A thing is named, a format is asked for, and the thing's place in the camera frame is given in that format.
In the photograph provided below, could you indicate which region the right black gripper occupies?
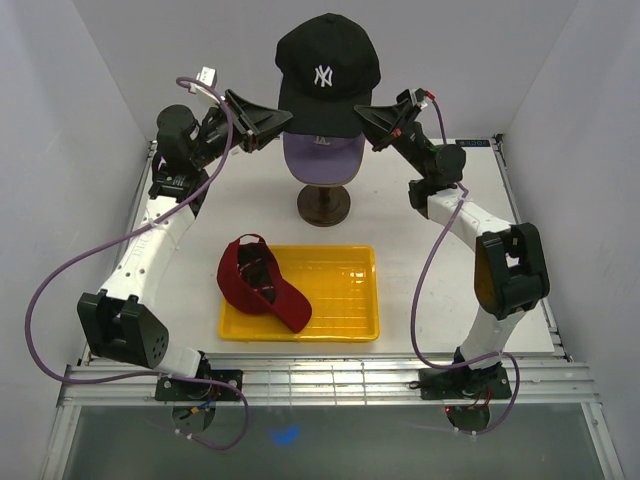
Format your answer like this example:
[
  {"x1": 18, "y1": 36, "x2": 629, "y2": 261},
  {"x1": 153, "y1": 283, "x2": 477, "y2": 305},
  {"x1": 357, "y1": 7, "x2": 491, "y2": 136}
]
[{"x1": 348, "y1": 100, "x2": 431, "y2": 180}]

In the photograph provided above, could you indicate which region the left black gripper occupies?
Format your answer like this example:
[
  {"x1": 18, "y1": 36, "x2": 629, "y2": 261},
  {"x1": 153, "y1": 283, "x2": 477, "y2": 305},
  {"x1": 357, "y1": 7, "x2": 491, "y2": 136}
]
[{"x1": 191, "y1": 89, "x2": 293, "y2": 169}]

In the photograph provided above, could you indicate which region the purple LA cap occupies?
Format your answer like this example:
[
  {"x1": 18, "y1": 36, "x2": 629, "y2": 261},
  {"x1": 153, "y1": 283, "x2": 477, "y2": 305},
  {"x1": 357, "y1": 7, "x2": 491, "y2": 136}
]
[{"x1": 282, "y1": 133, "x2": 365, "y2": 186}]

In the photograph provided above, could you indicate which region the black cap red trim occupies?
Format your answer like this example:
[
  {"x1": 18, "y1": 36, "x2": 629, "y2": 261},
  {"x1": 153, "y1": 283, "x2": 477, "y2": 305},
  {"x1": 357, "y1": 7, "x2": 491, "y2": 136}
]
[{"x1": 275, "y1": 13, "x2": 381, "y2": 138}]

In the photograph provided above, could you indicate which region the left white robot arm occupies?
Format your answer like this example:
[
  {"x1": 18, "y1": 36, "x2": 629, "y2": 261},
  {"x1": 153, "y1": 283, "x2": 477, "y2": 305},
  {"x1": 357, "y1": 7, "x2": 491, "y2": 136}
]
[{"x1": 77, "y1": 90, "x2": 293, "y2": 400}]

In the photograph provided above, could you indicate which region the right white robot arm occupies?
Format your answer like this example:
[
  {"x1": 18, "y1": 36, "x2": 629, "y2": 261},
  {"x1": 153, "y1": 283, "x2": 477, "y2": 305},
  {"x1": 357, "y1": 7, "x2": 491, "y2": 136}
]
[{"x1": 354, "y1": 89, "x2": 550, "y2": 398}]

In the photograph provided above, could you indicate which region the dark wooden mannequin stand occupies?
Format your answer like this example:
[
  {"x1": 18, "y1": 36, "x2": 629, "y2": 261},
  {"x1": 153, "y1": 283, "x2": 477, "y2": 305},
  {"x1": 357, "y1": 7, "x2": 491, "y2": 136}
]
[{"x1": 297, "y1": 185, "x2": 351, "y2": 227}]

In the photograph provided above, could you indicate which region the yellow plastic tray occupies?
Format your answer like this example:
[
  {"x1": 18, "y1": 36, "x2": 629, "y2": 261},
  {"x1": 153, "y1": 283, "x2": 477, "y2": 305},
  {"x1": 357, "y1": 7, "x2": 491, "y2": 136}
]
[{"x1": 218, "y1": 245, "x2": 379, "y2": 343}]

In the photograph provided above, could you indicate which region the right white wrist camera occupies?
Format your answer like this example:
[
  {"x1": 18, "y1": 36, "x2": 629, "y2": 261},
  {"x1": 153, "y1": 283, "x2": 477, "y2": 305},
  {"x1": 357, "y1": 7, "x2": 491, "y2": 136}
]
[{"x1": 409, "y1": 88, "x2": 435, "y2": 111}]

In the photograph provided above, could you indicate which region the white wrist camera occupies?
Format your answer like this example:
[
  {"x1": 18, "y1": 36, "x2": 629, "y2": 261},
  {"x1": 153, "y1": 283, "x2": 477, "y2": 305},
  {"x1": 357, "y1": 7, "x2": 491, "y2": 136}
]
[
  {"x1": 188, "y1": 66, "x2": 218, "y2": 105},
  {"x1": 409, "y1": 88, "x2": 435, "y2": 111}
]

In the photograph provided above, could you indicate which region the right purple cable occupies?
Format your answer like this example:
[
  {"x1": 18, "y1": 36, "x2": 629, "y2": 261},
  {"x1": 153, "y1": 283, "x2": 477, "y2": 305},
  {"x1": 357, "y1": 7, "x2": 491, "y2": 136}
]
[{"x1": 404, "y1": 95, "x2": 522, "y2": 439}]

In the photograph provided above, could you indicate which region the purple cable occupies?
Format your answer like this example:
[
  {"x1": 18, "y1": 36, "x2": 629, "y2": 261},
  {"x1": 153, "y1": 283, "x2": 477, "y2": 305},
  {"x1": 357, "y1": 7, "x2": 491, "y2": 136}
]
[
  {"x1": 404, "y1": 95, "x2": 522, "y2": 439},
  {"x1": 24, "y1": 75, "x2": 250, "y2": 450}
]

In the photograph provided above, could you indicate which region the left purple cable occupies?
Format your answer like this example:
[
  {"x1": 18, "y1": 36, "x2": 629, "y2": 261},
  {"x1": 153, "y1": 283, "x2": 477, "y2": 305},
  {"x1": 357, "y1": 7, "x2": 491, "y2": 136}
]
[{"x1": 24, "y1": 75, "x2": 250, "y2": 450}]

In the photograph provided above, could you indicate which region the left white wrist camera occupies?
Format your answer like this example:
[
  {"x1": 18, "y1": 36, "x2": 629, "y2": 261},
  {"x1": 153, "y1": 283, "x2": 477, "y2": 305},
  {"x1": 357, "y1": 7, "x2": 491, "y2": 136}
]
[{"x1": 188, "y1": 66, "x2": 218, "y2": 105}]

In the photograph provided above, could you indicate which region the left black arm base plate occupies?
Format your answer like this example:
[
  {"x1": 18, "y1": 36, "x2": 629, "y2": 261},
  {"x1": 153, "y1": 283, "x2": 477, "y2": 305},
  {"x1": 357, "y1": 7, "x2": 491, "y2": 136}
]
[{"x1": 154, "y1": 369, "x2": 244, "y2": 402}]

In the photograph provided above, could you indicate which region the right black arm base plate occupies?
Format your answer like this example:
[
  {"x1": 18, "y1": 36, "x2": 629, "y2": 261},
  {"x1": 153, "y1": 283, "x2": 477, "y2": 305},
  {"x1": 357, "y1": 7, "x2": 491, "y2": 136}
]
[{"x1": 409, "y1": 363, "x2": 512, "y2": 400}]

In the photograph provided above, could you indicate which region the aluminium frame rail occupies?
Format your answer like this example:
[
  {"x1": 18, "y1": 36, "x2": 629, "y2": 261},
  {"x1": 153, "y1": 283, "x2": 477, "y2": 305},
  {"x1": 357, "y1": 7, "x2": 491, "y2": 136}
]
[{"x1": 60, "y1": 138, "x2": 601, "y2": 407}]

